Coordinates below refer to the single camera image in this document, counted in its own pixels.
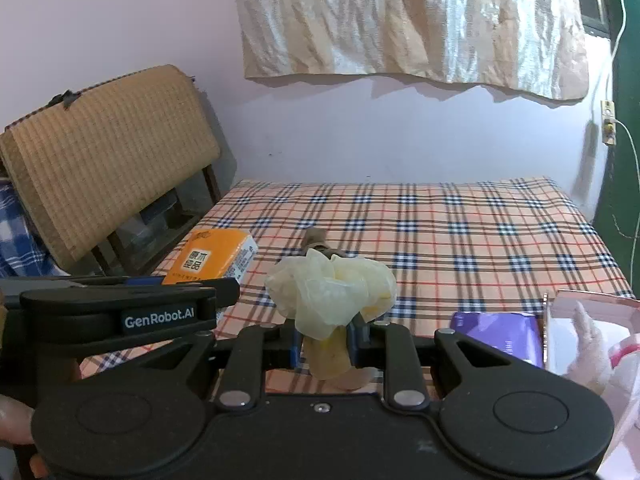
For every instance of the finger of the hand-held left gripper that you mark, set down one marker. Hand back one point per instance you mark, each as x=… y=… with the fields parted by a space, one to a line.
x=227 y=295

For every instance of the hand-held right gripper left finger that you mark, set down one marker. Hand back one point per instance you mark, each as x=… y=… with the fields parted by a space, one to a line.
x=295 y=347

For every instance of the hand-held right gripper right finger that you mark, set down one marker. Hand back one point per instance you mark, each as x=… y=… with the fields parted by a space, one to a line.
x=355 y=342

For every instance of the orange tissue packet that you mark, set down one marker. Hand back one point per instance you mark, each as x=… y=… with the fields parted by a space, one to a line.
x=215 y=255

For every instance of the yellowish rubber glove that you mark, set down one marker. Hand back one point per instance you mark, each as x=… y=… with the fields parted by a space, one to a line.
x=325 y=290

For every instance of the person's left hand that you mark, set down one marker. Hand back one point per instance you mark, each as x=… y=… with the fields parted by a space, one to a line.
x=15 y=420

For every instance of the blue plaid shirt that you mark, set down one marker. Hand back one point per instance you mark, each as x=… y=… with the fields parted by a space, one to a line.
x=20 y=240

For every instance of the wooden chair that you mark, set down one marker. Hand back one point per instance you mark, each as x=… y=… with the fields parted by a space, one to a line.
x=211 y=182

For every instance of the purple tissue packet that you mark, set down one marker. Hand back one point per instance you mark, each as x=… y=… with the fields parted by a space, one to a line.
x=500 y=335

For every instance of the woven straw mat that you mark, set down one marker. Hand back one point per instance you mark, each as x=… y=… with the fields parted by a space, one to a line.
x=110 y=160

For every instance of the black clip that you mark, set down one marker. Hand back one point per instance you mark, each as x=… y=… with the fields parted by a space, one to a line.
x=65 y=99

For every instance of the green door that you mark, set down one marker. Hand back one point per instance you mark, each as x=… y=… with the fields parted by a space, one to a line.
x=625 y=200

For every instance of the shiny golden wall cloth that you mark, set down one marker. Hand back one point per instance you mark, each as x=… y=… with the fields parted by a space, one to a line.
x=400 y=20

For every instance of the wall socket with charger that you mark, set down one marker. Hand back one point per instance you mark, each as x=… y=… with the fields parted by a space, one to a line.
x=607 y=125

